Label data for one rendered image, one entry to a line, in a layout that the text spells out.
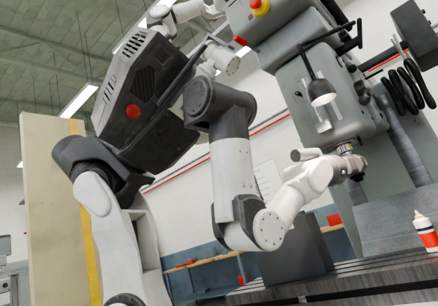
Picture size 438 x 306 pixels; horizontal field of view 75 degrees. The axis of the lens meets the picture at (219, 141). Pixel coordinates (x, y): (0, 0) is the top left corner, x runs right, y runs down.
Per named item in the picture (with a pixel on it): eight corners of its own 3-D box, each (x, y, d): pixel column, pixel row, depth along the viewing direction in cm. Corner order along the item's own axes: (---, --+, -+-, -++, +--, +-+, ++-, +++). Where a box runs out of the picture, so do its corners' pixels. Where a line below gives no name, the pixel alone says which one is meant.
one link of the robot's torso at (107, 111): (75, 152, 59) (183, 15, 58) (66, 105, 86) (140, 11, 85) (178, 203, 77) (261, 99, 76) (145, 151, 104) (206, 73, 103)
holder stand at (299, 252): (327, 274, 88) (303, 209, 94) (264, 287, 97) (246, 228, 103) (334, 265, 98) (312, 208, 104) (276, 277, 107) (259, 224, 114)
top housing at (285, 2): (302, -16, 81) (282, -56, 87) (233, 40, 96) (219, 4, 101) (349, 41, 118) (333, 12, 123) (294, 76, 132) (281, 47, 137)
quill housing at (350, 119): (368, 125, 80) (323, 34, 90) (302, 154, 91) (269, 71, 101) (382, 132, 94) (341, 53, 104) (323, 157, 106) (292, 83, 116)
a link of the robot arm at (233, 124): (219, 133, 55) (213, 71, 59) (191, 145, 62) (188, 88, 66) (258, 141, 63) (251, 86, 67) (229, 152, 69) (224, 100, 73)
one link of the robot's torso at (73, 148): (40, 159, 86) (76, 112, 86) (73, 165, 98) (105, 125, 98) (91, 222, 75) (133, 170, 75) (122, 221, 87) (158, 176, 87)
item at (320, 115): (331, 127, 82) (304, 67, 89) (318, 133, 84) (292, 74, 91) (335, 129, 85) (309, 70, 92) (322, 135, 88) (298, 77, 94)
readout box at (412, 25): (448, 42, 93) (416, -6, 100) (416, 58, 98) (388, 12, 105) (448, 60, 109) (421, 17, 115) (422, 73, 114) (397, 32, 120)
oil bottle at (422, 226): (444, 250, 74) (423, 208, 77) (427, 253, 76) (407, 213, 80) (444, 247, 77) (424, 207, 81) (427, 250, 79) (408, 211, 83)
